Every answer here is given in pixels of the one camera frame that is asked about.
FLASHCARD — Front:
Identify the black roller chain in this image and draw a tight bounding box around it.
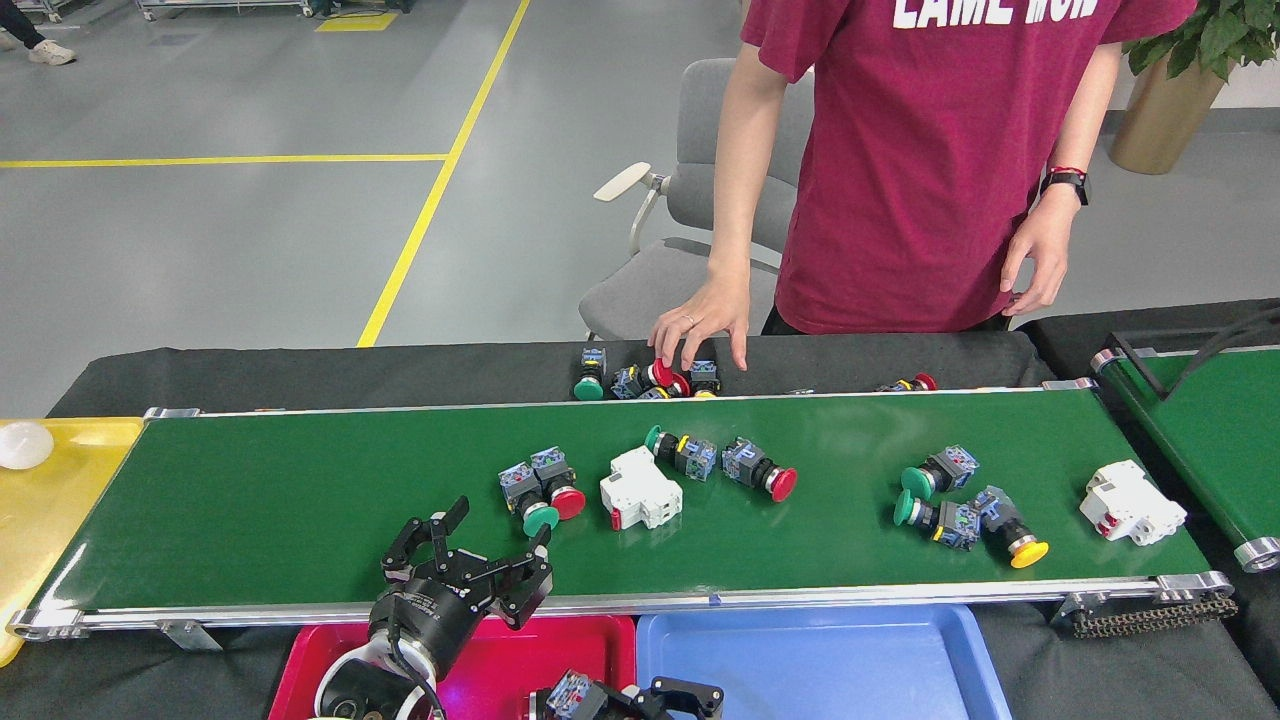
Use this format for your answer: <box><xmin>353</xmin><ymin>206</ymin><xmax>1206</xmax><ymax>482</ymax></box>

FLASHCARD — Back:
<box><xmin>1055</xmin><ymin>595</ymin><xmax>1239</xmax><ymax>641</ymax></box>

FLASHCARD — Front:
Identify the walking person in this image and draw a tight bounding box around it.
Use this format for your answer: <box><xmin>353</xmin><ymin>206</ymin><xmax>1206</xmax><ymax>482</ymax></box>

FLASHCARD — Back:
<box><xmin>0</xmin><ymin>0</ymin><xmax>76</xmax><ymax>66</ymax></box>

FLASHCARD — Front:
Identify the red plastic tray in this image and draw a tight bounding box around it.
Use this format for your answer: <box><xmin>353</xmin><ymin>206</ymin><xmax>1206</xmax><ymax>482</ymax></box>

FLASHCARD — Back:
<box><xmin>268</xmin><ymin>613</ymin><xmax>638</xmax><ymax>720</ymax></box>

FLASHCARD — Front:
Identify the black wristwatch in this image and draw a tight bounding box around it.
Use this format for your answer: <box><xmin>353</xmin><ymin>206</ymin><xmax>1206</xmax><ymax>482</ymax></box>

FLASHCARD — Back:
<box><xmin>1040</xmin><ymin>167</ymin><xmax>1091</xmax><ymax>206</ymax></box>

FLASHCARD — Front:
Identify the white circuit breaker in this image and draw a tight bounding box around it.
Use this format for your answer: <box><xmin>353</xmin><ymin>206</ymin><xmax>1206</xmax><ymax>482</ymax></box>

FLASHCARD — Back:
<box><xmin>600</xmin><ymin>446</ymin><xmax>684</xmax><ymax>532</ymax></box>
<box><xmin>1080</xmin><ymin>460</ymin><xmax>1188</xmax><ymax>547</ymax></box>

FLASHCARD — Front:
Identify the person's right hand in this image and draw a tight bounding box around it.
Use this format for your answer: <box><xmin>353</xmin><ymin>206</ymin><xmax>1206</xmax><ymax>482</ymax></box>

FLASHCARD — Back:
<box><xmin>648</xmin><ymin>278</ymin><xmax>751</xmax><ymax>373</ymax></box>

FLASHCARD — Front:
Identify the person's left hand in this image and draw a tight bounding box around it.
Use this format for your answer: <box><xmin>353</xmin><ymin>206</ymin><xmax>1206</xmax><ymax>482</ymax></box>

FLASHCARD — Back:
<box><xmin>1000</xmin><ymin>200</ymin><xmax>1081</xmax><ymax>318</ymax></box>

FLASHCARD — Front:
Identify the green conveyor belt aluminium frame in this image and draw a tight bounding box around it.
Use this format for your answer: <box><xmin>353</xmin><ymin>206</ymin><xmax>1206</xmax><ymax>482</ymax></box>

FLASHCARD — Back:
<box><xmin>5</xmin><ymin>378</ymin><xmax>1236</xmax><ymax>641</ymax></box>

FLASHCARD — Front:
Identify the short green conveyor belt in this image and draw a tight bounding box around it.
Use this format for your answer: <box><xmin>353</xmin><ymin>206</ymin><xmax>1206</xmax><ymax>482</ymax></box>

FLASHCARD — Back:
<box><xmin>1090</xmin><ymin>330</ymin><xmax>1280</xmax><ymax>573</ymax></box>

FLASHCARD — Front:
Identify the green plant in brown pot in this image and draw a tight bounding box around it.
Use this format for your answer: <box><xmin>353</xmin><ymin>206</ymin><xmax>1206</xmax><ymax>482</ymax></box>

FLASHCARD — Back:
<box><xmin>1108</xmin><ymin>0</ymin><xmax>1280</xmax><ymax>176</ymax></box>

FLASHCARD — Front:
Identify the yellow plastic tray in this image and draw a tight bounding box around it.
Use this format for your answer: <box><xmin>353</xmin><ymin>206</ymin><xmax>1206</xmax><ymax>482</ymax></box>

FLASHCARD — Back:
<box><xmin>0</xmin><ymin>417</ymin><xmax>144</xmax><ymax>668</ymax></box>

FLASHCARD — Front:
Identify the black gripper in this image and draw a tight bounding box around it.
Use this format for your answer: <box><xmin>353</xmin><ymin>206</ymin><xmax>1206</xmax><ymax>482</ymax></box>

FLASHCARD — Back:
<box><xmin>368</xmin><ymin>495</ymin><xmax>726</xmax><ymax>720</ymax></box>

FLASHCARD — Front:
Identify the grey office chair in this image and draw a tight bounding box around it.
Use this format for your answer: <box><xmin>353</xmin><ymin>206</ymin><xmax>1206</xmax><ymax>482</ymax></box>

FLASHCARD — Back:
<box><xmin>578</xmin><ymin>58</ymin><xmax>816</xmax><ymax>341</ymax></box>

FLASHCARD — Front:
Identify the blue plastic tray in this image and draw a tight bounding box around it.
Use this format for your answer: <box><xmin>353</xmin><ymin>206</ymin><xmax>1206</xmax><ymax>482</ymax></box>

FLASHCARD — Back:
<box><xmin>635</xmin><ymin>603</ymin><xmax>1013</xmax><ymax>720</ymax></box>

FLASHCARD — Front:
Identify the white light bulb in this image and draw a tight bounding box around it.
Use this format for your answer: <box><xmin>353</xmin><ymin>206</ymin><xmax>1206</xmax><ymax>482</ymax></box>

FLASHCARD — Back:
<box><xmin>0</xmin><ymin>421</ymin><xmax>54</xmax><ymax>471</ymax></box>

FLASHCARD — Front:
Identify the black cable bracket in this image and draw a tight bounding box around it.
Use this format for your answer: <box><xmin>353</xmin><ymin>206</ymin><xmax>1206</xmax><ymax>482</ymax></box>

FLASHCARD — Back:
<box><xmin>1110</xmin><ymin>310</ymin><xmax>1280</xmax><ymax>401</ymax></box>

